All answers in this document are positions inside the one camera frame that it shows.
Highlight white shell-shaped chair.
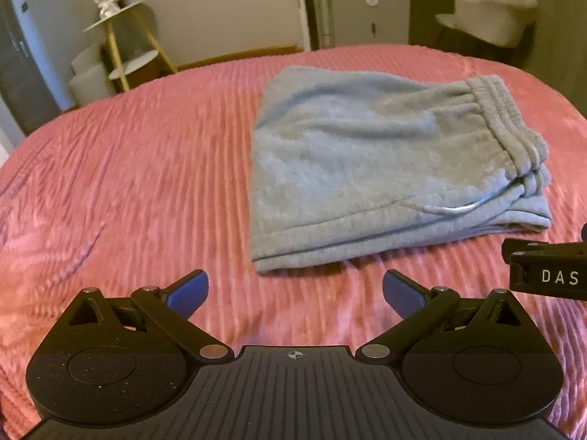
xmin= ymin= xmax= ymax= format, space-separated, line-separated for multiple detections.
xmin=435 ymin=0 xmax=539 ymax=50

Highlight gold-legged tiered side table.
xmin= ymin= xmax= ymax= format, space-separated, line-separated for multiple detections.
xmin=83 ymin=2 xmax=179 ymax=92

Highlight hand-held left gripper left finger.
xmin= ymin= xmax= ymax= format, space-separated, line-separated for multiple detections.
xmin=68 ymin=269 xmax=231 ymax=362

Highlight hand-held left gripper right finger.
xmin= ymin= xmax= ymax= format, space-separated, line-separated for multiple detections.
xmin=356 ymin=269 xmax=522 ymax=362

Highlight pink ribbed blanket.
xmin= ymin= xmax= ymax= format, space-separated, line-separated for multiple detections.
xmin=0 ymin=45 xmax=587 ymax=440

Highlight grey drawer cabinet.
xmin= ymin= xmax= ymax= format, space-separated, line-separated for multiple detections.
xmin=325 ymin=0 xmax=412 ymax=49

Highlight grey pants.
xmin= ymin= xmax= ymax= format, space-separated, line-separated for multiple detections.
xmin=248 ymin=65 xmax=553 ymax=276

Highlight white round pouf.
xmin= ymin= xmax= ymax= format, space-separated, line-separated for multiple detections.
xmin=70 ymin=44 xmax=110 ymax=77
xmin=68 ymin=63 xmax=118 ymax=108

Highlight grey door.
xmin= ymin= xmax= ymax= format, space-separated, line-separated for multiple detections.
xmin=0 ymin=0 xmax=62 ymax=135

